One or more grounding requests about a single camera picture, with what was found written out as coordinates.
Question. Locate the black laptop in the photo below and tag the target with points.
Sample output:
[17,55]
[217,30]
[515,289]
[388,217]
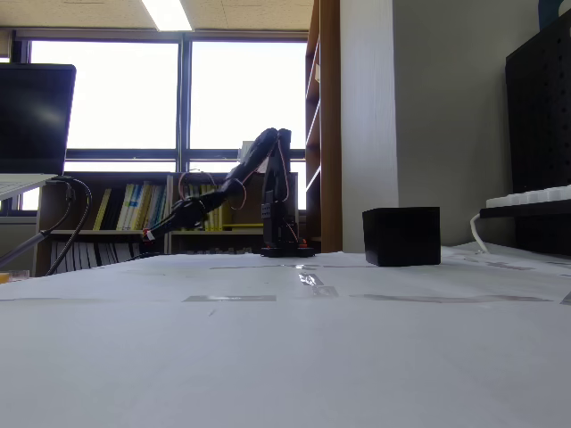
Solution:
[33,116]

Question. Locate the tall wooden bookshelf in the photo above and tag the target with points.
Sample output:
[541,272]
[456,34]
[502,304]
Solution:
[330,134]

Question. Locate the white taped paper cover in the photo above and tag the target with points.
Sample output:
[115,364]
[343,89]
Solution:
[285,348]

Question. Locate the black pegboard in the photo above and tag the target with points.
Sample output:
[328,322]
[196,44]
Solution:
[540,111]

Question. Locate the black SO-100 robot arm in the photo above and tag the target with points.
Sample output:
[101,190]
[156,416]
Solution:
[272,214]

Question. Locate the rectangular ceiling light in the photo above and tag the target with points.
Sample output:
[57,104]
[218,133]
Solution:
[167,15]

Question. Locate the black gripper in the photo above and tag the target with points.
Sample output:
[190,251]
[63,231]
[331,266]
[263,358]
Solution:
[175,221]

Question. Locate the black shelf rail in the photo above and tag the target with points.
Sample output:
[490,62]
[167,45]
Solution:
[522,211]

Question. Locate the black square bin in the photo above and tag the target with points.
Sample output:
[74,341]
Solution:
[401,236]

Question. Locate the white power strip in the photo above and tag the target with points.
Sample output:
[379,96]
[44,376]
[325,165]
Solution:
[535,195]

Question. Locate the grey metal rod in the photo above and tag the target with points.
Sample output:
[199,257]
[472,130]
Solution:
[27,245]

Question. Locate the slanted yellow book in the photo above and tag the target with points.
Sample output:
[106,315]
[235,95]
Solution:
[102,209]

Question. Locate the low wooden bookshelf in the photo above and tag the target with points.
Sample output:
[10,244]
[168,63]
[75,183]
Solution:
[111,178]

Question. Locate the clear cup with orange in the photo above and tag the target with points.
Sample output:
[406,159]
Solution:
[9,276]

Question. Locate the dark window frame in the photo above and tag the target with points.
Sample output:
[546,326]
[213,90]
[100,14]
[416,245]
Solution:
[179,111]

